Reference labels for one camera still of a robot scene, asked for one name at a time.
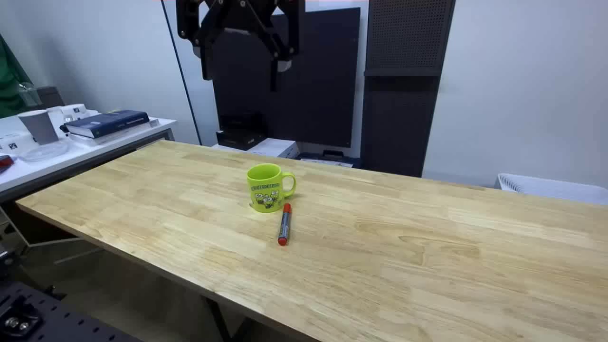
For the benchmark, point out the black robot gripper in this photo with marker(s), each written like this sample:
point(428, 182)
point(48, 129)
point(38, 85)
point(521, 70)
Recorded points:
point(243, 11)

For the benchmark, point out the red capped black marker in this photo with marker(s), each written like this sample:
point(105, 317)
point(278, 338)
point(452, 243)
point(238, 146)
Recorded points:
point(285, 224)

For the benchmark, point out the lime green printed mug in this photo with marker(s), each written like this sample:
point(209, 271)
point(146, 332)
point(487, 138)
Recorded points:
point(264, 186)

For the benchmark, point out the large black panel screen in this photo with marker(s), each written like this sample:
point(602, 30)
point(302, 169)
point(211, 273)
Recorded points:
point(316, 81)

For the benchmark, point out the dark blue book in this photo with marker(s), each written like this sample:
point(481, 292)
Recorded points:
point(107, 121)

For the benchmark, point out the narrow dark tall panel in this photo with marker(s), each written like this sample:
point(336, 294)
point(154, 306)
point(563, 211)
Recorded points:
point(399, 87)

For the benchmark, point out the small grey standing card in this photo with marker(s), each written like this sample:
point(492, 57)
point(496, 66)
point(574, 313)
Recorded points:
point(38, 125)

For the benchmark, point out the white side table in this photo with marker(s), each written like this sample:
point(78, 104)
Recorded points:
point(57, 157)

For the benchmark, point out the green fabric object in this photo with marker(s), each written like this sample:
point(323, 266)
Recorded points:
point(12, 87)

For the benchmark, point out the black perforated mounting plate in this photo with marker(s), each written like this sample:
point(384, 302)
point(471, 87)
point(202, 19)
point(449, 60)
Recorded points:
point(44, 315)

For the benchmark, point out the white plastic bin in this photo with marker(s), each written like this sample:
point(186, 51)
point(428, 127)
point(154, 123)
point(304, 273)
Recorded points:
point(551, 188)

